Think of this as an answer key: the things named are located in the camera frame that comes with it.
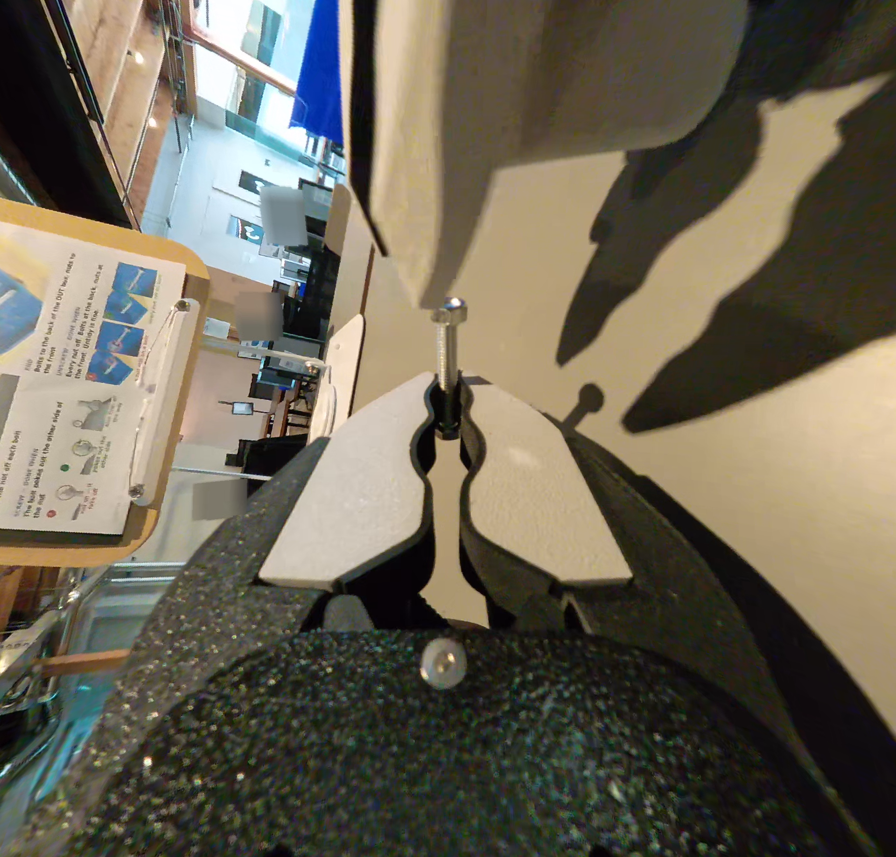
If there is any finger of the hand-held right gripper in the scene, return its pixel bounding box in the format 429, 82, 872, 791
336, 0, 749, 310

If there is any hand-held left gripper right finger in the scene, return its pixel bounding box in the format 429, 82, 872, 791
458, 378, 636, 630

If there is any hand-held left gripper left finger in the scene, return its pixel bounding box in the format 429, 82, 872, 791
258, 371, 438, 630

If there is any silver bolt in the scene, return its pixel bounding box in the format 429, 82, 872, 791
429, 296, 469, 441

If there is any clear acrylic stand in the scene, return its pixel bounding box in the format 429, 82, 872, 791
168, 353, 330, 480

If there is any blue plastic bin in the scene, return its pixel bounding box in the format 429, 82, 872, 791
289, 0, 345, 147

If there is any instruction sheet on wooden stand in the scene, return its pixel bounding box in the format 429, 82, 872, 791
0, 198, 211, 567

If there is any printed instruction sheet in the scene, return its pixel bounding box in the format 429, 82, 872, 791
0, 222, 189, 537

